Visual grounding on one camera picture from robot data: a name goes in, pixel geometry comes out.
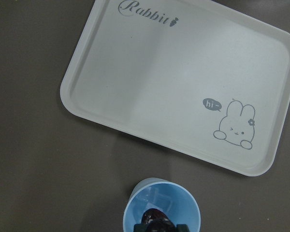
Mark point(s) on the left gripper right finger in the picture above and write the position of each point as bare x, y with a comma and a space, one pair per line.
182, 228

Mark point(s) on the dark cherries pair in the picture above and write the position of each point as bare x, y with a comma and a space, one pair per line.
156, 221

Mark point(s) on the blue plastic cup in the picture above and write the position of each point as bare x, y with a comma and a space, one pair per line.
172, 199

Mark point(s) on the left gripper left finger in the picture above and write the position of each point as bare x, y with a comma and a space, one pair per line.
140, 227

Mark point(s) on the cream rabbit tray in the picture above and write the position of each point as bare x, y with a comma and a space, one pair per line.
191, 75

